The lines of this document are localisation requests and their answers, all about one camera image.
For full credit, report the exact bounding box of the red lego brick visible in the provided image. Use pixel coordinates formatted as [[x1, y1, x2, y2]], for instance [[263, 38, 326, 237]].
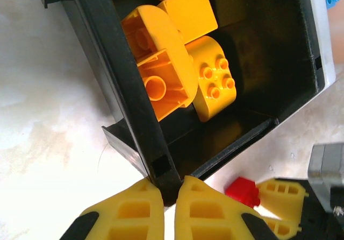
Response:
[[225, 177, 261, 208]]

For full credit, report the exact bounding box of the white plastic bin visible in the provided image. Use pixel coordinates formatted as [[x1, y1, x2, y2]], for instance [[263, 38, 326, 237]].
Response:
[[306, 0, 336, 90]]

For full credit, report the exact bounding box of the yellow half-round lego brick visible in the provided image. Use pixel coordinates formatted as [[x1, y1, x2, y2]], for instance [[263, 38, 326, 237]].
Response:
[[120, 4, 198, 122], [185, 35, 237, 122]]

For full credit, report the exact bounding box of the black plastic bin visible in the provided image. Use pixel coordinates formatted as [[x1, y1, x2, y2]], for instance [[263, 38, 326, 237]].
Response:
[[44, 0, 323, 206]]

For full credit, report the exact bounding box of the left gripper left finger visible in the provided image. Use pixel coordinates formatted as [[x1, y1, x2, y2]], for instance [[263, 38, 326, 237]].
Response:
[[59, 180, 164, 240]]

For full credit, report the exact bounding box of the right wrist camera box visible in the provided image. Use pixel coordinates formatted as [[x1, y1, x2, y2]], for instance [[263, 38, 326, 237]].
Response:
[[307, 143, 344, 216]]

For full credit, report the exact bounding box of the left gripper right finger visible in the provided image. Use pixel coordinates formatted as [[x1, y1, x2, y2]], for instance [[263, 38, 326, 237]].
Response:
[[174, 175, 277, 240]]

